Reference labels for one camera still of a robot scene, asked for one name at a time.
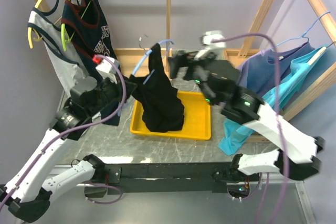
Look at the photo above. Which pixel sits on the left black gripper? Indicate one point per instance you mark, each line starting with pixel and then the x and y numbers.
pixel 116 85

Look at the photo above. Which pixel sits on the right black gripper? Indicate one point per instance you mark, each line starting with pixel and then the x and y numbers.
pixel 180 60

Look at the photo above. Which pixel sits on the light blue hanger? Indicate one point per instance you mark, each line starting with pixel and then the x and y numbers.
pixel 146 54

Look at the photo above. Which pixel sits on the black tank top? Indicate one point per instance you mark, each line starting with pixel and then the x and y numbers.
pixel 163 111

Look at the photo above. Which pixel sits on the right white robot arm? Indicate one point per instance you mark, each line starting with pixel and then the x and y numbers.
pixel 296 153

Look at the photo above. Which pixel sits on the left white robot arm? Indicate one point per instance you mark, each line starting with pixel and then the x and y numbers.
pixel 30 193

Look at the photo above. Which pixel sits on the green hanger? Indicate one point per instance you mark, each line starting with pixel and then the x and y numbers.
pixel 74 20

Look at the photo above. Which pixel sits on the navy jersey tank top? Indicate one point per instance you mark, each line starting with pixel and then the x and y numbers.
pixel 96 37

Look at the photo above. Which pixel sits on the white tank top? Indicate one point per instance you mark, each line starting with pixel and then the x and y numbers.
pixel 68 65

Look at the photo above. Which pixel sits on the yellow hanger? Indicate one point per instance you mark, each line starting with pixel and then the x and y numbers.
pixel 39 11

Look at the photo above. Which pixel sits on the wooden hanger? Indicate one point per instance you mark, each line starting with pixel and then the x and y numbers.
pixel 317 55

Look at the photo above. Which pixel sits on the left wooden clothes rack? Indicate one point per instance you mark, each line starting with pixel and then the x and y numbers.
pixel 135 60

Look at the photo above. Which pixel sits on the yellow plastic tray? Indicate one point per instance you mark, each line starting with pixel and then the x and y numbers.
pixel 197 122

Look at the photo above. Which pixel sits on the purple blue shirt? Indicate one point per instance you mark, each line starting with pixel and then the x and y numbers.
pixel 258 72

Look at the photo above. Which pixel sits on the cyan shirt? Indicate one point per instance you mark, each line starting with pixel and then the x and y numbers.
pixel 292 82

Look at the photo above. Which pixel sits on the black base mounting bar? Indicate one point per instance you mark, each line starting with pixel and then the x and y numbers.
pixel 170 177

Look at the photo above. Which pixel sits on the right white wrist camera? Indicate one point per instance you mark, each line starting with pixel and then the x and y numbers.
pixel 212 42

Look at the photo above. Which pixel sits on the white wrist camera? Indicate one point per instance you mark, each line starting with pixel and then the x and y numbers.
pixel 104 67
pixel 212 42

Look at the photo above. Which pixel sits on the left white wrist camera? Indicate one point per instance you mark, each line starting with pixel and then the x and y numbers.
pixel 104 67

